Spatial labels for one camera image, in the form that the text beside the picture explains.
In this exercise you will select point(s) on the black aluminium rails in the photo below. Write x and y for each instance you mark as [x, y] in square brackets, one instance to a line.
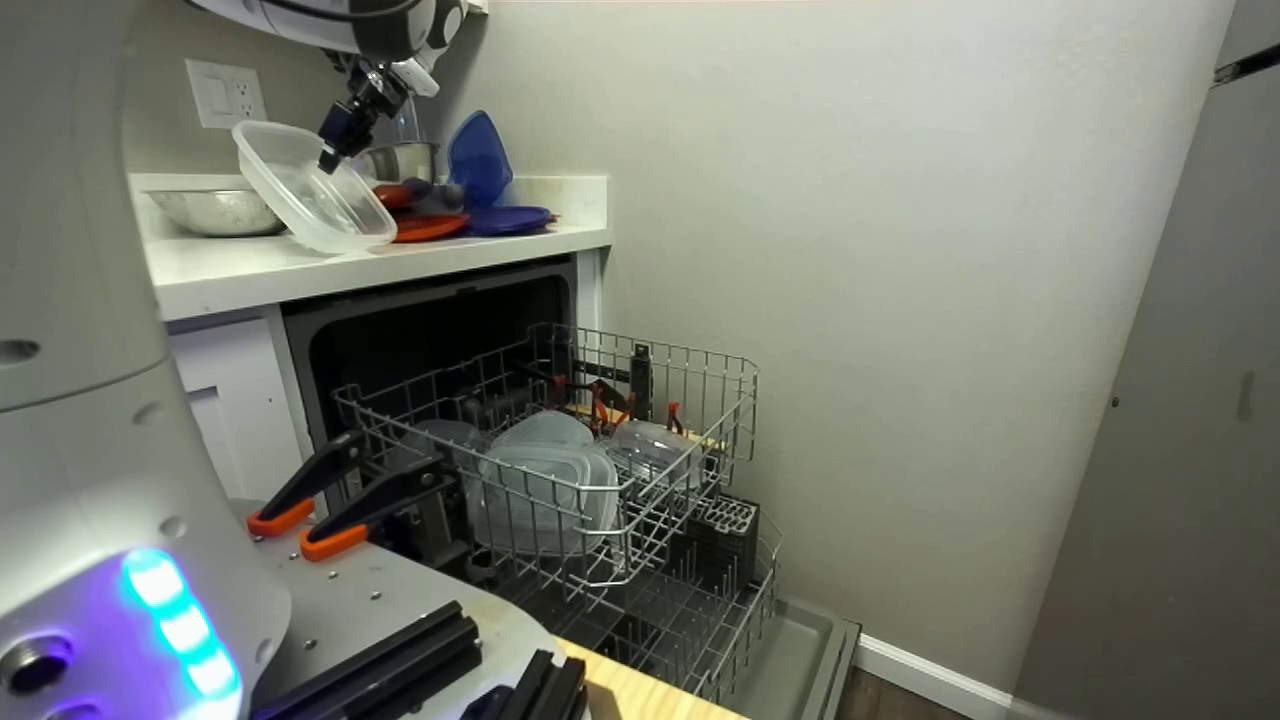
[412, 664]

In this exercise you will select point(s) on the black cutlery basket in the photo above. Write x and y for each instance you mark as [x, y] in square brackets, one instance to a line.
[726, 543]

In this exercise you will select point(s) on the red square plastic lid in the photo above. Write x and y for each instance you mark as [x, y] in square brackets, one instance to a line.
[420, 230]

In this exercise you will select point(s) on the black orange clamp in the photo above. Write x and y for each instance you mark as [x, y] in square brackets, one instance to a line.
[293, 501]
[354, 527]

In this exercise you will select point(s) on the clear plastic container in rack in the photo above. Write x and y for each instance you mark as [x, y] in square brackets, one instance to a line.
[547, 491]

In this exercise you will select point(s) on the clear glass on counter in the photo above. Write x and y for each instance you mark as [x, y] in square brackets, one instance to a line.
[406, 144]

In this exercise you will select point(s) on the blue plastic bowl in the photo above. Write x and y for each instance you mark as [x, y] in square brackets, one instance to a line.
[476, 162]

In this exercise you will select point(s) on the white wall outlet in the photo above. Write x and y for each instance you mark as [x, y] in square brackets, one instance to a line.
[224, 92]

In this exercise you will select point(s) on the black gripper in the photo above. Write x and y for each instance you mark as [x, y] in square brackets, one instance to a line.
[372, 92]

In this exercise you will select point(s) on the lower dishwasher rack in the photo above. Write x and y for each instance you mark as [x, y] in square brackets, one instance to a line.
[671, 623]

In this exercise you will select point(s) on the black bottle in rack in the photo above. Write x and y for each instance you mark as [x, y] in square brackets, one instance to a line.
[642, 380]

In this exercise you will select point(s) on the white wire dish rack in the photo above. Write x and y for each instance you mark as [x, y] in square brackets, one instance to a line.
[671, 466]

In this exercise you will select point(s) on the clear plastic lunch box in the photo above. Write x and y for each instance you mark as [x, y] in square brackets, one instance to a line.
[321, 204]

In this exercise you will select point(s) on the blue round plastic plate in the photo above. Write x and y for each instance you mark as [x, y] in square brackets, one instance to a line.
[511, 223]

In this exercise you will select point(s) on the steel colander bowl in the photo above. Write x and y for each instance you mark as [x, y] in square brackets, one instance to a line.
[216, 214]

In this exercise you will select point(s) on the open dishwasher door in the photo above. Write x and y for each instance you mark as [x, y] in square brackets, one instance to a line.
[794, 660]

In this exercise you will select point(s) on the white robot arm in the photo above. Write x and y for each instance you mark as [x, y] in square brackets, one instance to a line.
[128, 589]

